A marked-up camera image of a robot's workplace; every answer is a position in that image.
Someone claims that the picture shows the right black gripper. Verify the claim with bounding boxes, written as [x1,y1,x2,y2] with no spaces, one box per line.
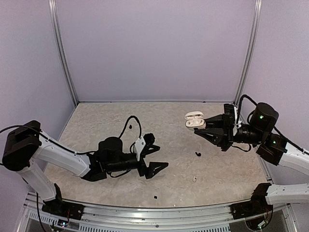
[195,113,265,152]

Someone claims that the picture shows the white earbuds charging case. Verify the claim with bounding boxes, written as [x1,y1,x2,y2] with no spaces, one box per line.
[184,111,206,131]

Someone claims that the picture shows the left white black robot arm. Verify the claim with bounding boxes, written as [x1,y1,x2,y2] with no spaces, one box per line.
[2,120,169,215]

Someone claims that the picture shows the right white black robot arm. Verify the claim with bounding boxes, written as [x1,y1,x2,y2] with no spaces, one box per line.
[186,102,309,215]

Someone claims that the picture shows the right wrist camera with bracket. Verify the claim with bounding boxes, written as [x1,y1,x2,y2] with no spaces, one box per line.
[223,103,242,129]

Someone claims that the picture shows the right black camera cable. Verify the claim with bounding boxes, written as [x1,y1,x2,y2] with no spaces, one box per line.
[238,94,258,121]

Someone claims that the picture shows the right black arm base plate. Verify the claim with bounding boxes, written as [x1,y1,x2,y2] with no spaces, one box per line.
[230,183,273,219]

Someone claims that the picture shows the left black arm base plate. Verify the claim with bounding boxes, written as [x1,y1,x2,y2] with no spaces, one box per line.
[42,184,85,220]

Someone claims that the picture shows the right aluminium corner post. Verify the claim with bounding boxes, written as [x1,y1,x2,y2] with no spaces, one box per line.
[234,0,262,104]

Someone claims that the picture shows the aluminium corner post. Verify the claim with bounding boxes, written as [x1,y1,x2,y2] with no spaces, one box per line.
[234,0,262,104]
[48,0,79,107]

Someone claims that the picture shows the front aluminium rail frame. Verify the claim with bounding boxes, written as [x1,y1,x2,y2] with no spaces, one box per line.
[14,154,300,232]

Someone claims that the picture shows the left aluminium corner post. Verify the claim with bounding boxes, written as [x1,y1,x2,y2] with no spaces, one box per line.
[48,0,79,107]

